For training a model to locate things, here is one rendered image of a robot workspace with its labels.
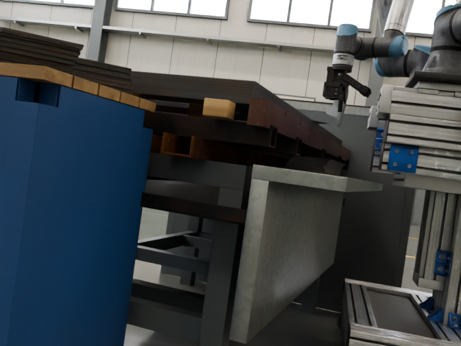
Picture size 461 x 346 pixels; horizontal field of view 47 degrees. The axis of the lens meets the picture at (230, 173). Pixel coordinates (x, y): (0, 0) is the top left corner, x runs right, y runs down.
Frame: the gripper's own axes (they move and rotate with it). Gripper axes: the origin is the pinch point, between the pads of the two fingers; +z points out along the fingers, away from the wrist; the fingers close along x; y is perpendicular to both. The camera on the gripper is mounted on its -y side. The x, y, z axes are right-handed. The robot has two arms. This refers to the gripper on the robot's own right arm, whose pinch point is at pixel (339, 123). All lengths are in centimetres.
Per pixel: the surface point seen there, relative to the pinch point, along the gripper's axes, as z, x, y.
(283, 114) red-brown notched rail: 6, 65, 5
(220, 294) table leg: 52, 73, 12
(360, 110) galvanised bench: -16, -81, 3
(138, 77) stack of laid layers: 2, 77, 39
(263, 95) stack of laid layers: 3, 70, 9
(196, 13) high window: -291, -847, 461
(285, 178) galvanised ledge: 22, 84, -3
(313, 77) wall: -181, -887, 197
